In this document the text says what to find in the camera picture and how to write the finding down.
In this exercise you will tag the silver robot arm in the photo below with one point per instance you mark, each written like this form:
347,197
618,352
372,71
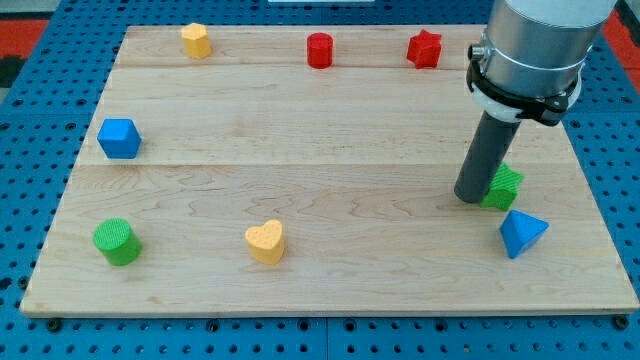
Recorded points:
528,61

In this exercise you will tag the yellow heart block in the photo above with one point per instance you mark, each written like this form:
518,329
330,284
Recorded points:
266,242

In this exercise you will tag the wooden board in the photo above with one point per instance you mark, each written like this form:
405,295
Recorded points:
357,161

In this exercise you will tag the red cylinder block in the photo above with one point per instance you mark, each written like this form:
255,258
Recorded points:
319,50

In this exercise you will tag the red star block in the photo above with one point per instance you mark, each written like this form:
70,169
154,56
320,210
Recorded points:
424,49

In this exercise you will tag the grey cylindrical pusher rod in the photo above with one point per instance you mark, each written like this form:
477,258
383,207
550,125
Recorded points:
489,145

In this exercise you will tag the green star block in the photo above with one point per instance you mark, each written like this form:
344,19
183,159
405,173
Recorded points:
503,189

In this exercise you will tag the yellow hexagon block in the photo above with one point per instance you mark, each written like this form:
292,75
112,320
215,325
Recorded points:
195,41

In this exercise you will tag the blue triangular block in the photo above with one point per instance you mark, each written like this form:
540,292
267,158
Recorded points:
521,231

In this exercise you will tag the blue cube block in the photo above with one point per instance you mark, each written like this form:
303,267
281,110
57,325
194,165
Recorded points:
119,138

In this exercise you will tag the green cylinder block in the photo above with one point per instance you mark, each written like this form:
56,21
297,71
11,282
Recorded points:
117,242

